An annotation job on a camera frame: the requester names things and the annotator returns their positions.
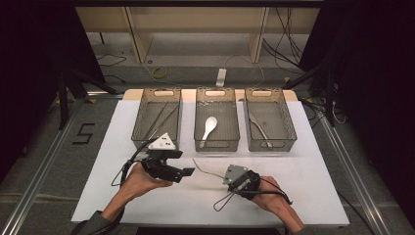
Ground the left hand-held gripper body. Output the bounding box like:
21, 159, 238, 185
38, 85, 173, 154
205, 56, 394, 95
140, 131, 184, 184

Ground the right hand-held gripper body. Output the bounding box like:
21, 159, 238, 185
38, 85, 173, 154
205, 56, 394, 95
222, 164, 262, 202

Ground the transparent grey plastic bin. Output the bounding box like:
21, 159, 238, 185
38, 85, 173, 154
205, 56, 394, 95
193, 86, 242, 153
243, 86, 299, 153
130, 87, 183, 153

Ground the white ceramic spoon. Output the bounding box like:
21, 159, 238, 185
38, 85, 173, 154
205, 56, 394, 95
199, 116, 219, 150

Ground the metal fork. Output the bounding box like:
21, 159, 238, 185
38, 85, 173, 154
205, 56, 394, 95
248, 112, 274, 150

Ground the person's right hand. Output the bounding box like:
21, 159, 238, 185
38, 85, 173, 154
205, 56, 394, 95
250, 175, 297, 223

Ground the person's left hand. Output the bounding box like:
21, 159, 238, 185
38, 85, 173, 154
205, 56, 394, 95
117, 161, 174, 204

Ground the yellow tape roll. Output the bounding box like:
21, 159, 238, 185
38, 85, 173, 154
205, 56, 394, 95
152, 67, 168, 80

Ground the white power strip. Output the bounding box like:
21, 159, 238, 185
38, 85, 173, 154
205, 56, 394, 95
215, 68, 228, 88

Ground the black tripod stand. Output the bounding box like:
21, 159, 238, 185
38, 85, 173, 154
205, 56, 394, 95
282, 61, 338, 127
57, 69, 119, 131

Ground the light wooden shelf unit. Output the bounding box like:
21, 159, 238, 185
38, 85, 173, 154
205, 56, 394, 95
75, 6, 321, 65

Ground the black curtain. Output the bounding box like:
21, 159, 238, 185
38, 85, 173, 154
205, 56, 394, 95
0, 0, 106, 184
299, 0, 415, 227

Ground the thin grey wire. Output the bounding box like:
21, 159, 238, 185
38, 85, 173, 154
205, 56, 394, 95
192, 158, 227, 180

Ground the left hand-held gripper black cable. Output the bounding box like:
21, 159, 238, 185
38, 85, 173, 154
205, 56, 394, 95
110, 138, 155, 188

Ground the black floor cable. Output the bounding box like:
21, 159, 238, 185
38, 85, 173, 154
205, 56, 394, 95
96, 53, 127, 68

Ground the white power cable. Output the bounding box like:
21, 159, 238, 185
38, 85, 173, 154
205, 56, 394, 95
223, 53, 266, 90

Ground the aluminium floor rail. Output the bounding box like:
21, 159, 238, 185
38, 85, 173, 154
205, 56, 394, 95
0, 107, 81, 235
318, 115, 392, 235

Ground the bundle of black cables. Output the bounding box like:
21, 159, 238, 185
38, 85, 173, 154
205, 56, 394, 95
261, 6, 305, 71

